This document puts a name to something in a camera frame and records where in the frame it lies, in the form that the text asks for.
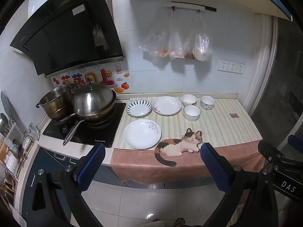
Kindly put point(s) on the steel wok with lid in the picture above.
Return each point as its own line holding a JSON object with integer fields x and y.
{"x": 91, "y": 103}

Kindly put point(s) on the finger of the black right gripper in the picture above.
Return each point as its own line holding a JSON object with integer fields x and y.
{"x": 268, "y": 151}
{"x": 295, "y": 142}

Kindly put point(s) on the pink floral white plate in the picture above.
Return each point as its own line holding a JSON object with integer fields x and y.
{"x": 166, "y": 105}

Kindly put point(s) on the brown mat label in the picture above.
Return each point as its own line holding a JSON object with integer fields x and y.
{"x": 234, "y": 115}

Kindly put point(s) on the steel stock pot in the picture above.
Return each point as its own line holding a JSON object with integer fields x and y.
{"x": 57, "y": 103}

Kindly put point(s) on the wire storage rack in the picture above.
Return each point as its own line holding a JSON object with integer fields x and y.
{"x": 17, "y": 147}

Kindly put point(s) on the white bowl coloured dots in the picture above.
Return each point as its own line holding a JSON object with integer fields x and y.
{"x": 207, "y": 102}

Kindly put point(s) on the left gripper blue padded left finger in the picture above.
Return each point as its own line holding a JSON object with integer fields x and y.
{"x": 88, "y": 166}

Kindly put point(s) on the white wall socket strip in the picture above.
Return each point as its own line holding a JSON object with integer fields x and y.
{"x": 230, "y": 67}

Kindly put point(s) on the white bowl red pattern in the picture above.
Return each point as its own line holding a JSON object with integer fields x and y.
{"x": 188, "y": 99}

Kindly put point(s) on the plastic bag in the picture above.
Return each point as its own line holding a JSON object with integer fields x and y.
{"x": 198, "y": 44}
{"x": 162, "y": 37}
{"x": 176, "y": 42}

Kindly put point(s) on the black range hood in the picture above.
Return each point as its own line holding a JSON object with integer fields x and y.
{"x": 65, "y": 34}

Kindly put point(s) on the wall hook rail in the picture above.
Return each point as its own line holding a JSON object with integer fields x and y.
{"x": 192, "y": 6}

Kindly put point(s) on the colourful wall stickers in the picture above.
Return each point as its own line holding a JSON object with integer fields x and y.
{"x": 111, "y": 74}

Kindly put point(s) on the white plate grey flower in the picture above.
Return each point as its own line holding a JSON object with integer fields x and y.
{"x": 142, "y": 134}

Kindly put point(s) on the middle plastic bag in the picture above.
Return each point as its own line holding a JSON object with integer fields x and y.
{"x": 176, "y": 42}

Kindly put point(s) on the right plastic bag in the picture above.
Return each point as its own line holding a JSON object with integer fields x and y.
{"x": 198, "y": 44}

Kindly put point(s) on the striped cat counter mat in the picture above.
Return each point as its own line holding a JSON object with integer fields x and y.
{"x": 176, "y": 156}

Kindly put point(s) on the left plastic bag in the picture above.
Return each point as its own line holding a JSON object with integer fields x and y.
{"x": 162, "y": 37}

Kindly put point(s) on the white bowl dark rim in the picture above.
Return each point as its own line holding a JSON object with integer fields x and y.
{"x": 191, "y": 113}

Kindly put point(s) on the black induction cooktop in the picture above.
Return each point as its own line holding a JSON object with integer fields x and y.
{"x": 86, "y": 133}

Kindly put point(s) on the blue leaf pattern plate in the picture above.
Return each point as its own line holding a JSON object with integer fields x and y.
{"x": 139, "y": 108}

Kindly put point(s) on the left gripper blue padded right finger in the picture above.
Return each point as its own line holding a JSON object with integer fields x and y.
{"x": 217, "y": 165}

